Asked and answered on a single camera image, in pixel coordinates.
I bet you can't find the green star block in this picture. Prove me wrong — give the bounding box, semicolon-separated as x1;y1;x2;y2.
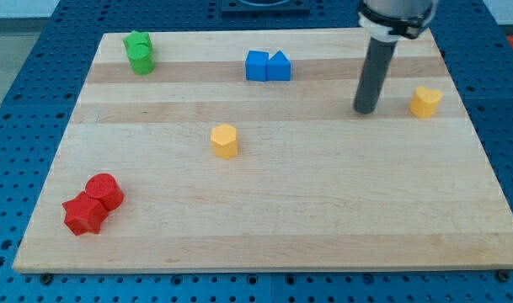
123;30;153;51

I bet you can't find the red cylinder block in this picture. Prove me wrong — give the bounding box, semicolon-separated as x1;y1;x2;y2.
85;173;124;211

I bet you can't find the green cylinder block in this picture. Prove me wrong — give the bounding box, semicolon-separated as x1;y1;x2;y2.
126;45;154;75

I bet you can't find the grey cylindrical pointer rod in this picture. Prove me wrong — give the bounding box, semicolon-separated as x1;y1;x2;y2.
353;38;397;114

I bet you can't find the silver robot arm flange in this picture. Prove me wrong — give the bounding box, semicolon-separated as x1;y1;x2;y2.
358;0;439;43

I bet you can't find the red star block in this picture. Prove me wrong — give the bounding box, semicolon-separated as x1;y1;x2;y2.
61;191;109;236

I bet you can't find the yellow heart block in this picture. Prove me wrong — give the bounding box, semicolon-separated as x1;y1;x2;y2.
409;87;443;119

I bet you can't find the blue cube block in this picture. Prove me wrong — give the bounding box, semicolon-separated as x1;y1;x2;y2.
245;50;269;82

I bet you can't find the blue triangle block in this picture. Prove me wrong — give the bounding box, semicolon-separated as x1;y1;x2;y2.
267;50;291;81

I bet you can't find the wooden board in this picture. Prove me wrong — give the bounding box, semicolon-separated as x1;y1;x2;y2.
13;28;513;274

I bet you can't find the yellow hexagon block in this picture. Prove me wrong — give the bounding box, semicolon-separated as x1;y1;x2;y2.
211;124;238;160

